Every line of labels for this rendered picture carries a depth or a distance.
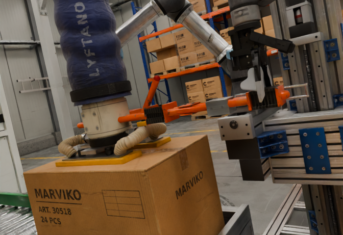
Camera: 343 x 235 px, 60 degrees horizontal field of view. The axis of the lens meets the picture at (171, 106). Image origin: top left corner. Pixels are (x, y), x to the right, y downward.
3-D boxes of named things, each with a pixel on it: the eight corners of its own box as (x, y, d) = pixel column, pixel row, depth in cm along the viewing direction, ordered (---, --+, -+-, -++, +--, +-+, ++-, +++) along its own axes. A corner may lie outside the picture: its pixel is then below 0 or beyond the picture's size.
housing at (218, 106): (207, 116, 86) (204, 102, 86) (216, 112, 92) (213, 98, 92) (229, 114, 83) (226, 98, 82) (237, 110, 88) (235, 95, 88)
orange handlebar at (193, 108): (58, 133, 124) (56, 125, 124) (108, 119, 149) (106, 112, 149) (289, 102, 74) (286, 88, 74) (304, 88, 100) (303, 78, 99)
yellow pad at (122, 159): (55, 167, 110) (52, 154, 110) (76, 159, 118) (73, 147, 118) (123, 165, 92) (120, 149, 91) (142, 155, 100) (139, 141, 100)
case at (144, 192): (46, 271, 115) (22, 172, 112) (115, 221, 148) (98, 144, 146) (175, 307, 82) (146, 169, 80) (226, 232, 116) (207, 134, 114)
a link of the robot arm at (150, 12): (190, -7, 124) (100, 66, 129) (190, 1, 134) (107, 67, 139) (173, -29, 123) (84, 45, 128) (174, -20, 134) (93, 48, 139)
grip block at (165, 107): (144, 126, 97) (141, 108, 97) (161, 120, 105) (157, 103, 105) (165, 123, 93) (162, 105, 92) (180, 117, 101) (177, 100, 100)
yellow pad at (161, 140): (93, 152, 126) (90, 141, 126) (109, 146, 134) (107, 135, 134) (157, 148, 108) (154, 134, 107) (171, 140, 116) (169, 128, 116)
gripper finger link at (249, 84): (243, 104, 79) (242, 73, 82) (265, 101, 76) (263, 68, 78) (239, 102, 77) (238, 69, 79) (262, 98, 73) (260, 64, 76)
